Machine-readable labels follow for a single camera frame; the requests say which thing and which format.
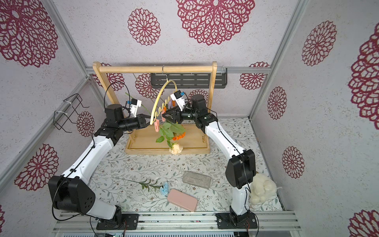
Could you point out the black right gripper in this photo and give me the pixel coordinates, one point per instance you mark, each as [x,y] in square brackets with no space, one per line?
[177,115]

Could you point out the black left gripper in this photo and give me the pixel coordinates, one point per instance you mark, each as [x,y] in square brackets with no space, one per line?
[141,121]

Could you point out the orange flower with stem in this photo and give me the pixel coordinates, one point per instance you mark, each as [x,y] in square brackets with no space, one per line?
[178,130]

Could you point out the peach rose with stem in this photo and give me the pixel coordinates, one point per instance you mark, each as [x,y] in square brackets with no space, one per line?
[149,142]

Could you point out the blue flower with stem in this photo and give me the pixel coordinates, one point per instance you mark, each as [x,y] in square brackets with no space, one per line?
[150,184]

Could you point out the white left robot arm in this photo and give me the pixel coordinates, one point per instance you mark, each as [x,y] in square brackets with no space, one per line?
[70,191]

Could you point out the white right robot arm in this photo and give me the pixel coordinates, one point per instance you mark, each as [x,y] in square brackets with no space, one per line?
[241,167]

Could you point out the pink clothes peg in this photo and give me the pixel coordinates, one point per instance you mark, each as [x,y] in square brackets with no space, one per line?
[157,125]

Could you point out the wooden clothes rack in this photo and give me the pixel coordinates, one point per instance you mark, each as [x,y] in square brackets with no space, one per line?
[194,142]

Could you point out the grey felt pouch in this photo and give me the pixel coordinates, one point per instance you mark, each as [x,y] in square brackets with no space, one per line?
[197,179]

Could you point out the pink case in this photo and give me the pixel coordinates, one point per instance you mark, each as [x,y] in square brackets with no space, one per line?
[182,200]

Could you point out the white plush toy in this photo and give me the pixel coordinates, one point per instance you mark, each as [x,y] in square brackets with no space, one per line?
[263,189]

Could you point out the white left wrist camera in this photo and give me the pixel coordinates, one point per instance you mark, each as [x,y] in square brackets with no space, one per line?
[133,106]

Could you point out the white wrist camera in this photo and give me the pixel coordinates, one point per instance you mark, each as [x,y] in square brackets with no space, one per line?
[133,106]
[178,97]

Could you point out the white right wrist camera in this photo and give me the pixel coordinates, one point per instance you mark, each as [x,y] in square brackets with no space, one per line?
[178,97]

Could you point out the black wall shelf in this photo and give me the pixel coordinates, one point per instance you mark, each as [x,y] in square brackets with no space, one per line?
[189,80]

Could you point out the black wire wall rack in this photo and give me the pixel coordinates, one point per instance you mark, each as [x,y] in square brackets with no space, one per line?
[71,103]

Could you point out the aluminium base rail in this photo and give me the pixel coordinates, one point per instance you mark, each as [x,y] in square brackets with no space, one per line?
[209,221]

